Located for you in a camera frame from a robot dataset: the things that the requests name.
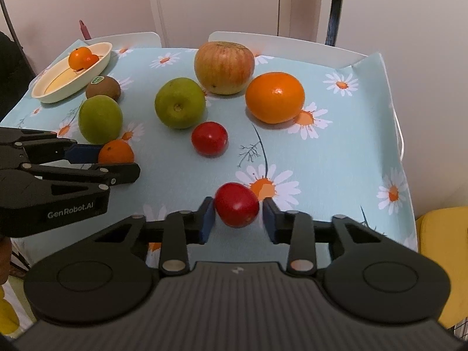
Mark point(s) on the brown kiwi with sticker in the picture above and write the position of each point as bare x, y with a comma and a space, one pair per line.
104, 88

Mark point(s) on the green apple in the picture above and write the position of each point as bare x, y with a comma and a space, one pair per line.
100, 119
179, 102

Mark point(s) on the black pole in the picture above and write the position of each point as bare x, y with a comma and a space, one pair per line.
334, 7

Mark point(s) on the yellow plastic object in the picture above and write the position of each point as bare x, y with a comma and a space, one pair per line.
7, 310

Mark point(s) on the white door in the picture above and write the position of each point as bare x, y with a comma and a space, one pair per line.
219, 7

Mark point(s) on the mandarin with dark stem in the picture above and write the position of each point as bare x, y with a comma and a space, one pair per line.
78, 60

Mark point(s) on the small mandarin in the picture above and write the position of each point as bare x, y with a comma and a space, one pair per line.
94, 60
116, 152

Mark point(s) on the red tomato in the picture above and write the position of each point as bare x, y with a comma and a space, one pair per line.
210, 139
237, 204

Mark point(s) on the cream oval bowl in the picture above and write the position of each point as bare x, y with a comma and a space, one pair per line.
65, 89

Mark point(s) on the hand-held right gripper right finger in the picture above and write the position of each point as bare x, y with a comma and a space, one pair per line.
268, 221

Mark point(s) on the yellow chair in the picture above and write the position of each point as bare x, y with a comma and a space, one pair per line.
446, 245

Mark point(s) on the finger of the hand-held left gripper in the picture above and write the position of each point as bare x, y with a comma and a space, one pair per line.
120, 173
86, 153

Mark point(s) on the large red-yellow apple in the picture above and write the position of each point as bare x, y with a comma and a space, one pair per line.
224, 67

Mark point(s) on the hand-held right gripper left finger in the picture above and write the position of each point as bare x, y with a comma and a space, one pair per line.
206, 221

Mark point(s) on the large orange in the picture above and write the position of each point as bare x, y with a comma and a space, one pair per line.
275, 97

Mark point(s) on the dark cloth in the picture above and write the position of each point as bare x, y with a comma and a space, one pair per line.
11, 76

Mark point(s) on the daisy print tablecloth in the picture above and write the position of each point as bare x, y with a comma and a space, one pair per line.
329, 161

